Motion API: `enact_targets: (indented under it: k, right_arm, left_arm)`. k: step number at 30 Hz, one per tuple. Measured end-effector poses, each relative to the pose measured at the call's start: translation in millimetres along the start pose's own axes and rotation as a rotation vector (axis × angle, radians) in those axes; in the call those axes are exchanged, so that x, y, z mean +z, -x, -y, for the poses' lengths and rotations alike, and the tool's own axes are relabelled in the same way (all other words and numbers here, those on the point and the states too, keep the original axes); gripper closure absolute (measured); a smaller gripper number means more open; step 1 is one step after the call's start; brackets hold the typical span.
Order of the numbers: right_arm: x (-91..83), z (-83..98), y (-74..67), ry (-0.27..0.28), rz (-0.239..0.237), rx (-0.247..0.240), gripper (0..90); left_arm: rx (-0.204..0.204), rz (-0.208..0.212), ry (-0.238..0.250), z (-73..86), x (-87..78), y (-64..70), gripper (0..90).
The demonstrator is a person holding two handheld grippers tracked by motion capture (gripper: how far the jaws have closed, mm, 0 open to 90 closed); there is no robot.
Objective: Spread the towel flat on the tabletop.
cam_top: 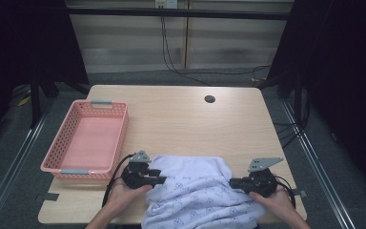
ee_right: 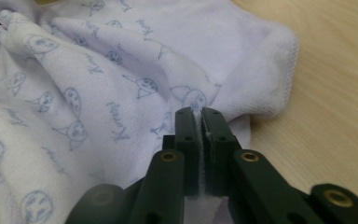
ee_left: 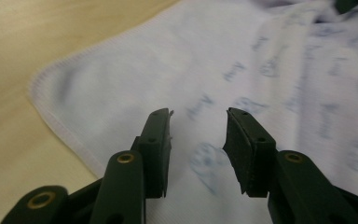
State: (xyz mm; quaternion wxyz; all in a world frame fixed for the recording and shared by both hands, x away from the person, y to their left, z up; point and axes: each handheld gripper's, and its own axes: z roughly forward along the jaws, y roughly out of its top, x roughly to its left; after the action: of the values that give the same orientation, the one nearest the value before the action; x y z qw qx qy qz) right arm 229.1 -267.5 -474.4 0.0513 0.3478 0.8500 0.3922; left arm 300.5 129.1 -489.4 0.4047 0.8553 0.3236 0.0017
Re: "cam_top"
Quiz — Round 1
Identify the pink perforated plastic basket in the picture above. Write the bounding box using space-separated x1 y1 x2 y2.
40 98 130 182

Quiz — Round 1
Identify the white wall socket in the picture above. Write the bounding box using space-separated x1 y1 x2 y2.
154 0 179 10

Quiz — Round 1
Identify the black hanging wall cable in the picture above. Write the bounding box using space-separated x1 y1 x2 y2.
160 15 212 87

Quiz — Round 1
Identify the person's left hand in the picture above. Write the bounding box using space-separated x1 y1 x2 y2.
105 180 153 212

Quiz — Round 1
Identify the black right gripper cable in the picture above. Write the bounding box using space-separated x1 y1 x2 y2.
274 175 297 210

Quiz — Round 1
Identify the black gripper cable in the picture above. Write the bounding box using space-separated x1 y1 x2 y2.
274 175 297 210
101 154 136 208

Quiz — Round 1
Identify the black horizontal bar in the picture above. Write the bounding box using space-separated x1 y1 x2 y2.
66 7 295 21

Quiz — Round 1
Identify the grey tape piece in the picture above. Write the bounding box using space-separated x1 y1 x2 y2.
291 188 308 198
42 192 60 202

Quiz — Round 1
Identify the black metal stand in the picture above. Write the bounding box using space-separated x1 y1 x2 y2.
29 72 91 129
256 72 303 126

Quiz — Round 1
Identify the white blue-patterned garment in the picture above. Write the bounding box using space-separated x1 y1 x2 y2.
141 155 267 229

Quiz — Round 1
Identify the person's right hand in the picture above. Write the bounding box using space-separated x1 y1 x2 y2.
249 185 293 218

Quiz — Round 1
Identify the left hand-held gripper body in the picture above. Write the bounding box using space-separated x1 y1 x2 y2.
121 150 160 190

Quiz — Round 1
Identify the black curtain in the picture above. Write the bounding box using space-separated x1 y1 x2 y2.
0 0 91 154
266 0 366 199

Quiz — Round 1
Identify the small yellow object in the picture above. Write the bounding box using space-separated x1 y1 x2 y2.
16 94 31 108

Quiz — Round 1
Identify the black floor cable bundle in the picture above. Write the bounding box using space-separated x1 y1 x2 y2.
272 92 312 150

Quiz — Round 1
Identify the aluminium floor rail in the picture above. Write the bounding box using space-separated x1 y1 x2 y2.
0 97 55 229
280 98 357 229

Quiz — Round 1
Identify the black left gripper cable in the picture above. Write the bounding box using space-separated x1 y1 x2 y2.
101 154 136 208

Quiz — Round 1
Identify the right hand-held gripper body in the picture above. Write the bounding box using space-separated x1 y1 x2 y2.
241 156 285 198

